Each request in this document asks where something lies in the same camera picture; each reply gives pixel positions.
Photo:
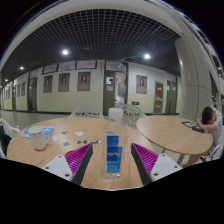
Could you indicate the white ceramic mug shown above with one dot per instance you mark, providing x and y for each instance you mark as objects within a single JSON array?
[{"x": 37, "y": 138}]

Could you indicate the open dark double door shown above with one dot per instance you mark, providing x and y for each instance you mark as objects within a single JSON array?
[{"x": 108, "y": 96}]

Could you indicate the small white paper card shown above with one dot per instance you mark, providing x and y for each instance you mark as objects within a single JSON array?
[
  {"x": 79, "y": 133},
  {"x": 55, "y": 138}
]

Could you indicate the round wooden side table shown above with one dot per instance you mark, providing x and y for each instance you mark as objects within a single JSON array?
[{"x": 170, "y": 133}]

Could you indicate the small dark printed card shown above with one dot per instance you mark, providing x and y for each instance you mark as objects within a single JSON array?
[
  {"x": 66, "y": 143},
  {"x": 81, "y": 142},
  {"x": 65, "y": 132},
  {"x": 95, "y": 141}
]

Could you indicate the black tablet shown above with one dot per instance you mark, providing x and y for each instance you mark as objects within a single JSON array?
[{"x": 189, "y": 124}]

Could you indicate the round ceiling lights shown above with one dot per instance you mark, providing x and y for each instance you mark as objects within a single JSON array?
[{"x": 65, "y": 52}]

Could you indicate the horizontal wall frames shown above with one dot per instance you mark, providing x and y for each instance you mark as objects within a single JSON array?
[{"x": 86, "y": 64}]

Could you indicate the green exit sign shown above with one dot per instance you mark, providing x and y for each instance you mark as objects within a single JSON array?
[{"x": 135, "y": 103}]

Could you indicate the black bag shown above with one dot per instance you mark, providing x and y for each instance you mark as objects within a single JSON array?
[{"x": 4, "y": 143}]

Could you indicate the clear water bottle blue label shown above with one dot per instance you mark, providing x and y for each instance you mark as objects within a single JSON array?
[{"x": 113, "y": 156}]

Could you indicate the person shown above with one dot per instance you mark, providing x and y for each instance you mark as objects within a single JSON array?
[{"x": 215, "y": 125}]

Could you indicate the framed wall portraits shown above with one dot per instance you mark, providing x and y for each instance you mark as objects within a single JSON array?
[{"x": 83, "y": 81}]

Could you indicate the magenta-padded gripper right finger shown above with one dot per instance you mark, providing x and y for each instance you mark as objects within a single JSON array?
[{"x": 148, "y": 160}]

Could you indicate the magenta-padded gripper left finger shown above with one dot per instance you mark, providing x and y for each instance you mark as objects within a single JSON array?
[{"x": 76, "y": 160}]

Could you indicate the dark wooden door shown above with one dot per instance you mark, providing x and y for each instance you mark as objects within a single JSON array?
[
  {"x": 171, "y": 96},
  {"x": 32, "y": 95}
]

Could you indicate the blue paper sheet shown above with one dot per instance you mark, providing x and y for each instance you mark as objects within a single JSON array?
[{"x": 49, "y": 130}]

